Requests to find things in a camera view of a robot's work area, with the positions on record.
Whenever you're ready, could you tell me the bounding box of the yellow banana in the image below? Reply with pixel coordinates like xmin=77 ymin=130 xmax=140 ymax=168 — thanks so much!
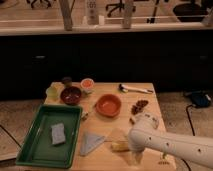
xmin=111 ymin=142 xmax=129 ymax=152

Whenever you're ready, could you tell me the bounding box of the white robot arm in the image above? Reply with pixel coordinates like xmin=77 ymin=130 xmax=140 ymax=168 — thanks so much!
xmin=127 ymin=113 xmax=213 ymax=169

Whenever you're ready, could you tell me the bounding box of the red bowl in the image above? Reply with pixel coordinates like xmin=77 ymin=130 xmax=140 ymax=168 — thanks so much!
xmin=95 ymin=94 xmax=121 ymax=117

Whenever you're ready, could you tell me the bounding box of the dark maroon bowl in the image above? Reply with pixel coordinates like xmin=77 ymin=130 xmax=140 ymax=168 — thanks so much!
xmin=60 ymin=86 xmax=82 ymax=105

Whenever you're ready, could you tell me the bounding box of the grey folded cloth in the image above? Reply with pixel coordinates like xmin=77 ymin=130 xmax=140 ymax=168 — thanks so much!
xmin=80 ymin=132 xmax=106 ymax=156

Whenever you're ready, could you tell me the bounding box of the brown grape bunch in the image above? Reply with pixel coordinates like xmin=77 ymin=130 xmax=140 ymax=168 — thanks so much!
xmin=131 ymin=100 xmax=148 ymax=115

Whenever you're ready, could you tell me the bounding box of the small metal spoon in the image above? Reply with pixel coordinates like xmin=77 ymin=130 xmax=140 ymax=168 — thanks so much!
xmin=81 ymin=105 xmax=96 ymax=121

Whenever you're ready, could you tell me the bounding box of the black floor device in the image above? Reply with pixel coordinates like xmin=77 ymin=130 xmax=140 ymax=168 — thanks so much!
xmin=184 ymin=91 xmax=211 ymax=108

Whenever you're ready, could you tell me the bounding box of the grey blue sponge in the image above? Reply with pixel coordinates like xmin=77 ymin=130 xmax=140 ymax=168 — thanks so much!
xmin=51 ymin=123 xmax=66 ymax=145

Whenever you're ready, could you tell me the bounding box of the green plastic tray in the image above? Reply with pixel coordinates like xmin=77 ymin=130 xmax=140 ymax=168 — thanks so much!
xmin=16 ymin=105 xmax=82 ymax=169

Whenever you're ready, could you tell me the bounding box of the orange filled white cup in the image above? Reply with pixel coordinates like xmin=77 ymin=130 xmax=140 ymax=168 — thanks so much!
xmin=80 ymin=78 xmax=94 ymax=94

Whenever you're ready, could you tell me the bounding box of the dark small cup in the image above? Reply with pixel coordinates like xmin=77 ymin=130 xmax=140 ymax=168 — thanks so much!
xmin=61 ymin=77 xmax=72 ymax=87

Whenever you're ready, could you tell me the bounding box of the light green cup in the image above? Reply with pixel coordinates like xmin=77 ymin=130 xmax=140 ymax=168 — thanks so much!
xmin=46 ymin=86 xmax=58 ymax=100

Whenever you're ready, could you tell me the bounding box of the black power cable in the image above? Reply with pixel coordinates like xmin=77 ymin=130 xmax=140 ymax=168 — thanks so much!
xmin=181 ymin=103 xmax=198 ymax=171

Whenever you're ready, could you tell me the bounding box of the white handled brush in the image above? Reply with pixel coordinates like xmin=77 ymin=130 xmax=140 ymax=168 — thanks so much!
xmin=119 ymin=84 xmax=153 ymax=94

